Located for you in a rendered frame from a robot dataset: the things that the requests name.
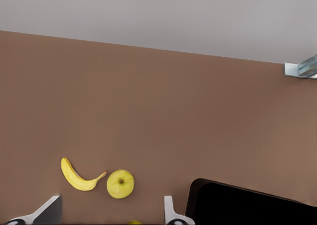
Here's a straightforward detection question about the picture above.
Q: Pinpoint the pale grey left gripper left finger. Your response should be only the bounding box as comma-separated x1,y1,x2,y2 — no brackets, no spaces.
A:
4,195,63,225

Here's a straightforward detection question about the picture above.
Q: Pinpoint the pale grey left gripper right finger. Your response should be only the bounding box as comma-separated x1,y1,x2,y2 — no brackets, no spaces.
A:
164,195,196,225

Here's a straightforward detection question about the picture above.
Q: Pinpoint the yellow banana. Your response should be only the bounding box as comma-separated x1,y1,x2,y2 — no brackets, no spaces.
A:
60,157,108,192

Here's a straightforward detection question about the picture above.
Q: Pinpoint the yellow-green apple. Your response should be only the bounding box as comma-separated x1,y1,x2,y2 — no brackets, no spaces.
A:
106,169,135,200

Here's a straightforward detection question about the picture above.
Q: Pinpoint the black tray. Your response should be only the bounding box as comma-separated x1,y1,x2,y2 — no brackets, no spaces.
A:
185,177,317,225

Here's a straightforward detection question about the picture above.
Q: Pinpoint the silver frame post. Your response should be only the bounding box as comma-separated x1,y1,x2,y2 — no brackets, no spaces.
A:
283,53,317,80

